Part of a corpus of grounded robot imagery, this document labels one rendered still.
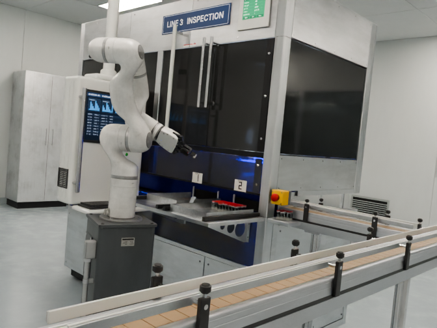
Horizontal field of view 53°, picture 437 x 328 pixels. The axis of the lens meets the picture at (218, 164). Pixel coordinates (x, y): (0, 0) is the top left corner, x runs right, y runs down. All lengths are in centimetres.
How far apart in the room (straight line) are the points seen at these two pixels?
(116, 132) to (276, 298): 121
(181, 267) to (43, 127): 469
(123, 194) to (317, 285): 110
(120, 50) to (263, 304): 120
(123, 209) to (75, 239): 187
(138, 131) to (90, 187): 91
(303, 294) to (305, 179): 150
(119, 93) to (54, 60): 585
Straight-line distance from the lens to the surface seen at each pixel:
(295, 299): 106
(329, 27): 268
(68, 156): 273
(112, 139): 198
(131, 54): 181
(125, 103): 190
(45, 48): 766
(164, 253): 288
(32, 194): 711
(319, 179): 265
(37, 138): 705
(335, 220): 219
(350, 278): 127
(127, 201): 199
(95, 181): 278
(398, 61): 709
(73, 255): 388
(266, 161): 228
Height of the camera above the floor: 125
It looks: 3 degrees down
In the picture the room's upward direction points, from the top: 5 degrees clockwise
